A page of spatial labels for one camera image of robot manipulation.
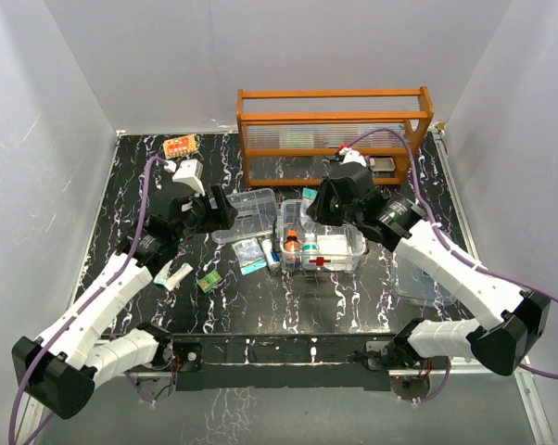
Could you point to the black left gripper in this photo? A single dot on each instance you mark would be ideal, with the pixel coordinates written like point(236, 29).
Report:
point(217, 219)

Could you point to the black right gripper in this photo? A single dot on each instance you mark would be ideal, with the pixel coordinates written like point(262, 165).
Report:
point(318, 210)

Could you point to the teal header plastic packet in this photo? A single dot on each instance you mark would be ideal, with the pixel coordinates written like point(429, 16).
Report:
point(307, 197)

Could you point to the amber bottle orange cap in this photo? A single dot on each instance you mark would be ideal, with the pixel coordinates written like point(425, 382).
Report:
point(292, 245)

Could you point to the white blue gauze packet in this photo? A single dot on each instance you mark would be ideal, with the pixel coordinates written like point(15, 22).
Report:
point(332, 244)

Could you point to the white medicine bottle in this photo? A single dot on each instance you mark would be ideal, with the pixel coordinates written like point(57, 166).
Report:
point(310, 243)

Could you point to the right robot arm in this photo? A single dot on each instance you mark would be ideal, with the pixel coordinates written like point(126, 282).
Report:
point(507, 319)

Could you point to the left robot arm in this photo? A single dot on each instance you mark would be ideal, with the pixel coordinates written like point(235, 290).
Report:
point(63, 366)

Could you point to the clear medicine kit box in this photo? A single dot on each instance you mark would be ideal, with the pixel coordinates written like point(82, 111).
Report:
point(316, 262)

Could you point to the clear kit box lid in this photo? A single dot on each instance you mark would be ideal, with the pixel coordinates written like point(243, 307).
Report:
point(416, 286)

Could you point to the clear compartment organizer tray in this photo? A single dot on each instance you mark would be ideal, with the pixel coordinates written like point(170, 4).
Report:
point(256, 214)

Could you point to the open cardboard box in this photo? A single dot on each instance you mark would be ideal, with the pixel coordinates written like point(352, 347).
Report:
point(382, 164)

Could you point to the green wind oil box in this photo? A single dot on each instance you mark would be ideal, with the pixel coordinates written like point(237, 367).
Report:
point(209, 281)

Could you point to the orange snack packet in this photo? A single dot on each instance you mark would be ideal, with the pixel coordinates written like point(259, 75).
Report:
point(180, 146)

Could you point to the orange wooden shelf rack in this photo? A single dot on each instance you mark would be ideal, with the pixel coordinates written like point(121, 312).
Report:
point(291, 138)

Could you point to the white paper sachet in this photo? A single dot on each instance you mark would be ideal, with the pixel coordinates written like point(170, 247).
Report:
point(170, 280)

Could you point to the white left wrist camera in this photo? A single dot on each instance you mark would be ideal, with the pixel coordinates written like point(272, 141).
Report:
point(187, 172)

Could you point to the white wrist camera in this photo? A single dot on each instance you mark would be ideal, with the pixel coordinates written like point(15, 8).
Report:
point(187, 172)
point(347, 154)

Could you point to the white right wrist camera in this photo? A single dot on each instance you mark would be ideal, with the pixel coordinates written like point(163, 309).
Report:
point(347, 154)

